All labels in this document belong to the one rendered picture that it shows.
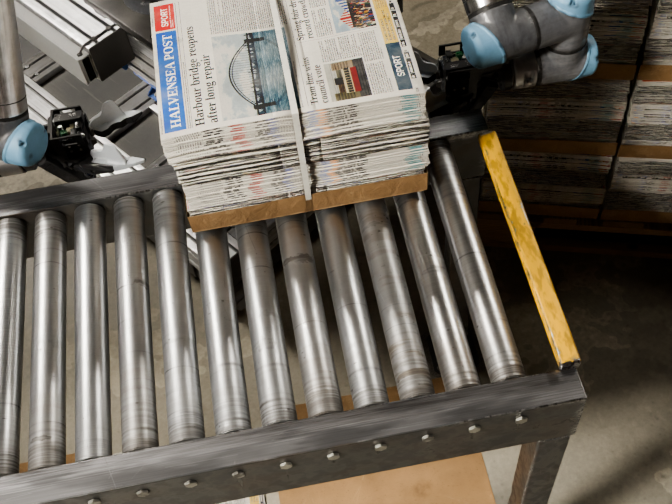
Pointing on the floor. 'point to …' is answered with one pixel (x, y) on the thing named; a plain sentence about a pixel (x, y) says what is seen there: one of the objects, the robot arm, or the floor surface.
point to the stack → (591, 129)
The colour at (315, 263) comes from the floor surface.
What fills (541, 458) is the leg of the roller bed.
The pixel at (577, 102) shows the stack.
